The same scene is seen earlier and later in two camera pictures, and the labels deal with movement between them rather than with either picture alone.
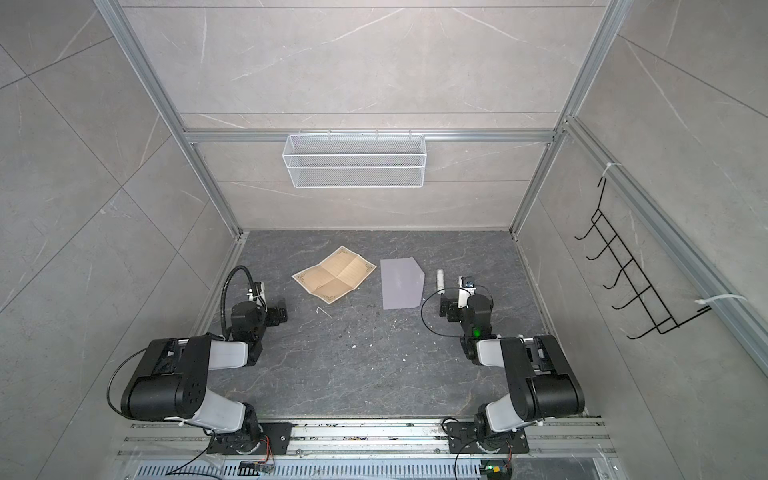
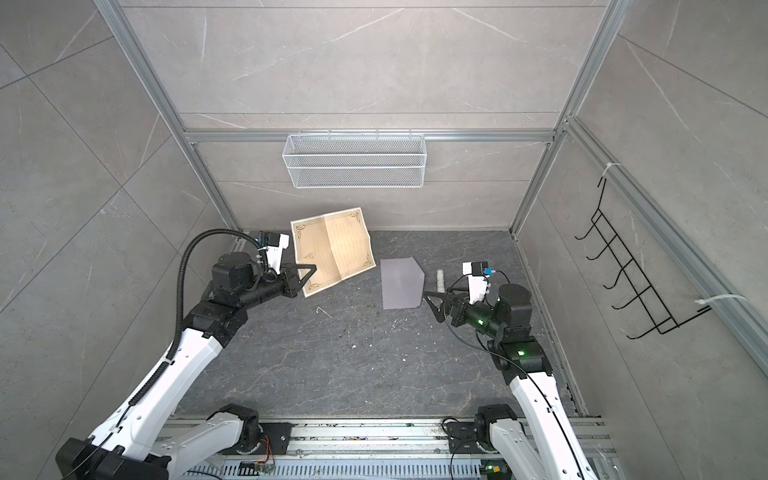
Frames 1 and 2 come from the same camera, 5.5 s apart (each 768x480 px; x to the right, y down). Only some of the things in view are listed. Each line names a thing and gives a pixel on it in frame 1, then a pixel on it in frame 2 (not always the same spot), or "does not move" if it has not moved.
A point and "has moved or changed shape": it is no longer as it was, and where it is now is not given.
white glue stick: (440, 285) does not move
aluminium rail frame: (556, 437) does not move
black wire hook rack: (660, 317) does not move
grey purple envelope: (402, 283) does not move
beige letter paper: (338, 274) has moved or changed shape
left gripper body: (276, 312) → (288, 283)
